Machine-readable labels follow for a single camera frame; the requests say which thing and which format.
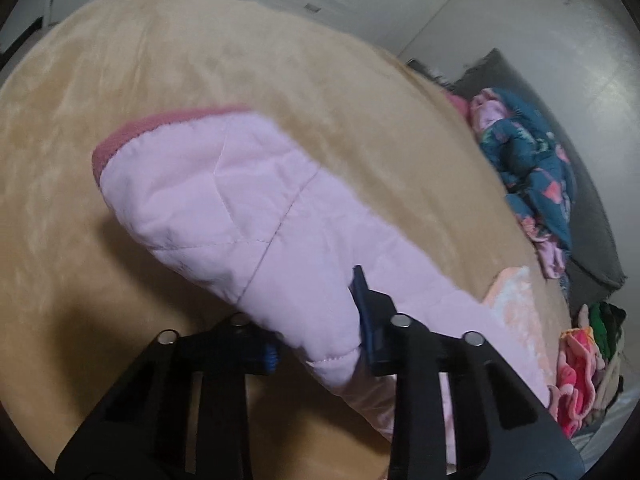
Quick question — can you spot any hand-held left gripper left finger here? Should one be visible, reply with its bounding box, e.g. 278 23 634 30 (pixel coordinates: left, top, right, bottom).
55 312 279 480

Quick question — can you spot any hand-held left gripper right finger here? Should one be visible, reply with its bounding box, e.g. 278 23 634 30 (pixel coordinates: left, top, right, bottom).
350 265 586 480

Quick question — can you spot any pink quilted jacket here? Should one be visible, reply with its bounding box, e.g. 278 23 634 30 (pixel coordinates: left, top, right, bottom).
91 105 551 463

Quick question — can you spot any peach white patterned blanket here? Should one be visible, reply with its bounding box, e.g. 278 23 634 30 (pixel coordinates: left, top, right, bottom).
482 265 561 386

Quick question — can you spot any pink fleece garment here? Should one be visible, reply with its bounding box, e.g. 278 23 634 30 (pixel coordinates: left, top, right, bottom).
547 327 598 438

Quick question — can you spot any teal floral garment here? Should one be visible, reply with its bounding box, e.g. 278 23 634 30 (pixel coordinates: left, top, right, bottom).
467 87 576 281

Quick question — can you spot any green garment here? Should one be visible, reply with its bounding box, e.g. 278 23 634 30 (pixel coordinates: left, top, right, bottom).
587 302 626 361

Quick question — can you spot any grey cushion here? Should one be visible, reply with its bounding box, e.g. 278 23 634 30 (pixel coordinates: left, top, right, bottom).
407 49 626 306

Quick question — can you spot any beige garment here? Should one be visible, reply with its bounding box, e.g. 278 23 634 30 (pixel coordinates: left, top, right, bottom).
595 355 626 411

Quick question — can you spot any tan fleece blanket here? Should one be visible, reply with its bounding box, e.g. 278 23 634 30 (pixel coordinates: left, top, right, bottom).
0 0 573 480

